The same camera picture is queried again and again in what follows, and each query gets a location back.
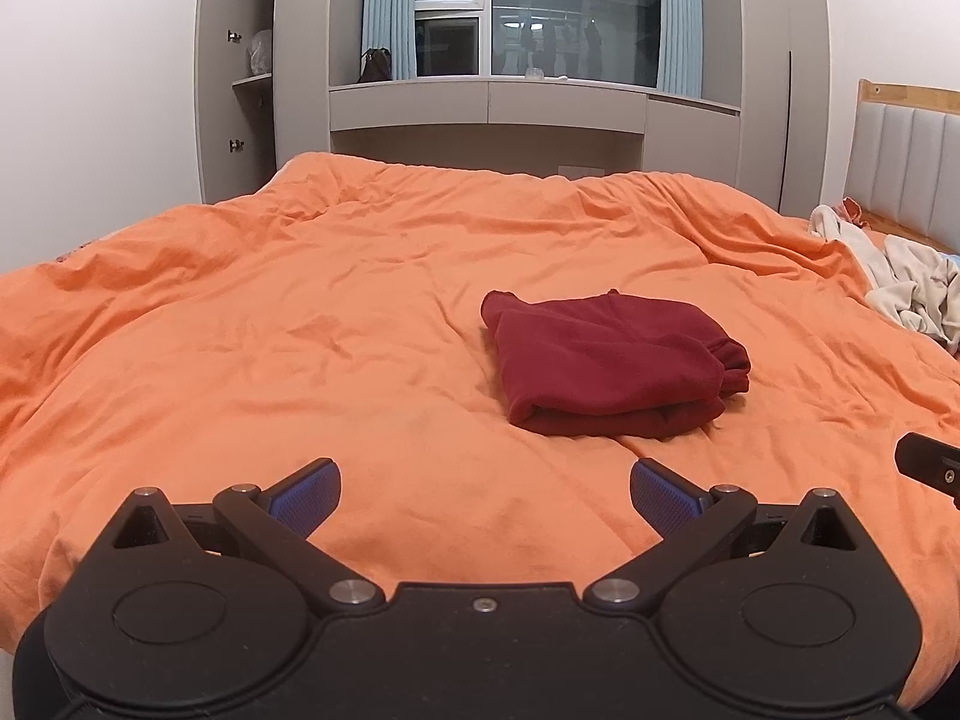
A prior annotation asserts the orange blanket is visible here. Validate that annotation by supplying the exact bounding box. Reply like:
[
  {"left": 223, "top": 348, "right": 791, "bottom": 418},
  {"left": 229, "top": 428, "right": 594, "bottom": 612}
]
[{"left": 0, "top": 151, "right": 960, "bottom": 653}]

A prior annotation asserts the grey open-shelf wardrobe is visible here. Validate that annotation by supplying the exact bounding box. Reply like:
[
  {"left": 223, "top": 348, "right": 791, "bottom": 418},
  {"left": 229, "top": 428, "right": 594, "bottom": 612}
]
[{"left": 196, "top": 0, "right": 333, "bottom": 206}]

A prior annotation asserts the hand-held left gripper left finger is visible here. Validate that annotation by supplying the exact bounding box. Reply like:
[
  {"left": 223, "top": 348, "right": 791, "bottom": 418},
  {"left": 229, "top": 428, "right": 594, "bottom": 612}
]
[{"left": 112, "top": 459, "right": 387, "bottom": 614}]

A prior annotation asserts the light blue curtain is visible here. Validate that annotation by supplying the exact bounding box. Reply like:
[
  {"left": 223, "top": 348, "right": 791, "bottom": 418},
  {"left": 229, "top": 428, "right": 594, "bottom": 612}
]
[
  {"left": 657, "top": 0, "right": 703, "bottom": 99},
  {"left": 363, "top": 0, "right": 418, "bottom": 82}
]

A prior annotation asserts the dark red sweater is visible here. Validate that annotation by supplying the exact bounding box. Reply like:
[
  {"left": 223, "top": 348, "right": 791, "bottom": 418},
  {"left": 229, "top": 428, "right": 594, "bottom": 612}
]
[{"left": 481, "top": 289, "right": 752, "bottom": 441}]

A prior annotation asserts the grey padded wooden headboard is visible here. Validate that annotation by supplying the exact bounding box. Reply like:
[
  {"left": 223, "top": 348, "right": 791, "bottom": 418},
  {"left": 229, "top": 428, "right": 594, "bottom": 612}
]
[{"left": 844, "top": 79, "right": 960, "bottom": 256}]

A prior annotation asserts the grey closed-door wardrobe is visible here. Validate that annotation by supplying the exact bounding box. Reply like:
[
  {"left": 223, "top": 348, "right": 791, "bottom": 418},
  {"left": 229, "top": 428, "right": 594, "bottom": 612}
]
[{"left": 735, "top": 0, "right": 830, "bottom": 215}]

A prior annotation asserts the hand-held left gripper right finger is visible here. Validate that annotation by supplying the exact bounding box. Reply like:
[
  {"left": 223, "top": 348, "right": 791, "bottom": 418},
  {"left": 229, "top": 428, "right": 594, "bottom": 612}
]
[{"left": 583, "top": 459, "right": 857, "bottom": 614}]

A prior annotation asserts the beige clothes pile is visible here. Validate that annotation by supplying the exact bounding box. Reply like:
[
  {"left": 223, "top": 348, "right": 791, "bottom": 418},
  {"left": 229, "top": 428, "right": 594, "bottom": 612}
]
[{"left": 810, "top": 204, "right": 960, "bottom": 355}]

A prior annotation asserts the grey window cabinet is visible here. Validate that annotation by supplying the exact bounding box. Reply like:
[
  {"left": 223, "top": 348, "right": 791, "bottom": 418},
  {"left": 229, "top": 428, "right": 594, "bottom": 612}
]
[{"left": 328, "top": 77, "right": 740, "bottom": 182}]

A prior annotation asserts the window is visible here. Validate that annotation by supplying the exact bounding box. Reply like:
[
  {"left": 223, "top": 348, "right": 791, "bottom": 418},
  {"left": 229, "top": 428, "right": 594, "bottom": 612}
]
[{"left": 412, "top": 0, "right": 662, "bottom": 87}]

